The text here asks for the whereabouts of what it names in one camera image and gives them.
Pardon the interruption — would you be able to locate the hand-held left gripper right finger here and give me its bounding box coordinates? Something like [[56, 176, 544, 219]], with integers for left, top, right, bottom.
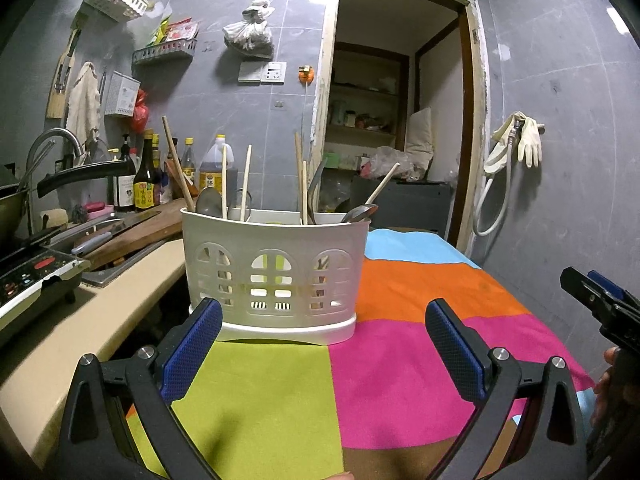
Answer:
[[425, 298, 588, 480]]

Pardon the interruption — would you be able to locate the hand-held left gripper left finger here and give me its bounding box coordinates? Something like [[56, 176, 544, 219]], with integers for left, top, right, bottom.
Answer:
[[55, 297, 224, 480]]

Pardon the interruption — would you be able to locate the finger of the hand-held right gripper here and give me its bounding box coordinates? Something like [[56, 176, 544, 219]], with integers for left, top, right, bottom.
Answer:
[[587, 270, 640, 311], [560, 266, 618, 321]]

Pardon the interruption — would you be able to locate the white plastic utensil basket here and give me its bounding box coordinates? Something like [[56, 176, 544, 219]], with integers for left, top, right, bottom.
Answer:
[[180, 206, 372, 346]]

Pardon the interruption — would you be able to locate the colour-block cloth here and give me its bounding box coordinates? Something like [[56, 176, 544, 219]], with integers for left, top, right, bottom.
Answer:
[[125, 227, 608, 480]]

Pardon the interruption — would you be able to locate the steel sink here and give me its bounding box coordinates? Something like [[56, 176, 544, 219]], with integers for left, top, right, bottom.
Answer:
[[80, 237, 168, 289]]

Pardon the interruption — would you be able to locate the wooden cutting board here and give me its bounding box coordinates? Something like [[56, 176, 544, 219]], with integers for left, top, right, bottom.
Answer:
[[72, 210, 187, 272]]

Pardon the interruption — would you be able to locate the kitchen cleaver knife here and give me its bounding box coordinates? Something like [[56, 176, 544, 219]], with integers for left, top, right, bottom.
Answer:
[[71, 210, 162, 256]]

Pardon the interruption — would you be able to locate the cream rubber glove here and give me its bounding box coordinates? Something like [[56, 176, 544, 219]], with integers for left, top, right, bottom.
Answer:
[[517, 117, 543, 168], [482, 111, 523, 175]]

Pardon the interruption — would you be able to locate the grey cabinet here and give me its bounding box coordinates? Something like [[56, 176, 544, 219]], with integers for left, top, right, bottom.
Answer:
[[350, 175, 451, 233]]

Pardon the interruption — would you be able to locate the dark bottle white label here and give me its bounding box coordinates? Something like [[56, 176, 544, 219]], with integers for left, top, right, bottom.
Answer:
[[111, 147, 137, 211]]

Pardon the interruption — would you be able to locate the induction cooker control panel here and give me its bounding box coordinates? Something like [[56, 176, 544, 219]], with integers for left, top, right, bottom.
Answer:
[[0, 252, 92, 333]]

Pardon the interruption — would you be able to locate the cooking oil jug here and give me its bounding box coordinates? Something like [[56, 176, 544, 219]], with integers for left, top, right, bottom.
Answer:
[[199, 134, 236, 201]]

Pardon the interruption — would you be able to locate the clear bottle yellow cap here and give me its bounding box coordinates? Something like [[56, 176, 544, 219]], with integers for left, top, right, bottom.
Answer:
[[181, 137, 197, 181]]

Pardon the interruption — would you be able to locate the yellow sponge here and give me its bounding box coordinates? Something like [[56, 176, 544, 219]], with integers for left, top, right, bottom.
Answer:
[[40, 208, 69, 231]]

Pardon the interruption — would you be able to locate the crumpled clear plastic bag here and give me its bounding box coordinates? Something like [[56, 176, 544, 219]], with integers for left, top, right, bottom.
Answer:
[[372, 146, 426, 181]]

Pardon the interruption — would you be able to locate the white pillow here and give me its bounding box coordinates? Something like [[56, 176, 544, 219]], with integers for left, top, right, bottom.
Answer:
[[404, 106, 433, 181]]

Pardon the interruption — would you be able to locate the dark wok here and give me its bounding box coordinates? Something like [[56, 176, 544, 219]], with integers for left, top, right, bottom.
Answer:
[[0, 182, 30, 246]]

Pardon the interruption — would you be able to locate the red plastic bag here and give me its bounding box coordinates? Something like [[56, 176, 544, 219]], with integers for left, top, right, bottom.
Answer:
[[131, 89, 151, 134]]

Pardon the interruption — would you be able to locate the wooden shelf unit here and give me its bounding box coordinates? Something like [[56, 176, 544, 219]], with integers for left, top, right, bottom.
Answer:
[[327, 42, 408, 161]]

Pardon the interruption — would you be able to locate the steel sink faucet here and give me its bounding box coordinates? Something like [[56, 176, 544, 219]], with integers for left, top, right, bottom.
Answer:
[[25, 128, 86, 233]]

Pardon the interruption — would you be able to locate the white perforated box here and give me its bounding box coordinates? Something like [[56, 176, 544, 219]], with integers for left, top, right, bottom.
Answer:
[[103, 71, 141, 117]]

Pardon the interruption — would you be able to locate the hanging cream towel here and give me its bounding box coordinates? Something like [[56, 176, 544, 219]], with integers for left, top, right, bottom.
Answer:
[[66, 61, 102, 153]]

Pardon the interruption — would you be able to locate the green yellow snack packet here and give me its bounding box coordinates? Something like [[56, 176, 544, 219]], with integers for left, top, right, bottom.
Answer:
[[149, 17, 171, 46]]

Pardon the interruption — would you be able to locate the hanging plastic bag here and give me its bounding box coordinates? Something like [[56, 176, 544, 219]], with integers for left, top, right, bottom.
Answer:
[[222, 0, 275, 59]]

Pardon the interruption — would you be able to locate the red snack packet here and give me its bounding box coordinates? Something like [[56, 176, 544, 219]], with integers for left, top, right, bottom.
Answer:
[[164, 19, 196, 43]]

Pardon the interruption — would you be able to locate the white hose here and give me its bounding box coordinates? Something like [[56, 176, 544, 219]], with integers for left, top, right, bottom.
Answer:
[[472, 130, 516, 237]]

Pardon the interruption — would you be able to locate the metal wall tap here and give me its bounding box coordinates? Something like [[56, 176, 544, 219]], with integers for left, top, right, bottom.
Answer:
[[510, 115, 546, 133]]

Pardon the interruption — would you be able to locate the black pan handle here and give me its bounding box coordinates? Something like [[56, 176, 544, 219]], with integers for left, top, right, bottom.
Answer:
[[36, 160, 130, 199]]

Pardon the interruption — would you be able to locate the wire strainer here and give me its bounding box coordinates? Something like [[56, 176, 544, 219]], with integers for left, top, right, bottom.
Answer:
[[87, 135, 112, 161]]

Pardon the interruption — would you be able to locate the wooden wall knife block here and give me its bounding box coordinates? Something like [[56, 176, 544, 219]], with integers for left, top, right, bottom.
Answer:
[[46, 27, 83, 120]]

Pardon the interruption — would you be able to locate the wall switch socket panel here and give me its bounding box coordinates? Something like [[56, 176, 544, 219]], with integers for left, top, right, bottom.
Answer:
[[238, 61, 287, 85]]

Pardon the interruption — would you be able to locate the wooden door frame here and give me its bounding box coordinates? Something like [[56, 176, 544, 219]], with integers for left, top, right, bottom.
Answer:
[[310, 0, 488, 256]]

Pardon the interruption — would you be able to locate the grey wall rack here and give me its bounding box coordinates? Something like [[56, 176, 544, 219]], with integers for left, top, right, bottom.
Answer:
[[132, 38, 197, 65]]

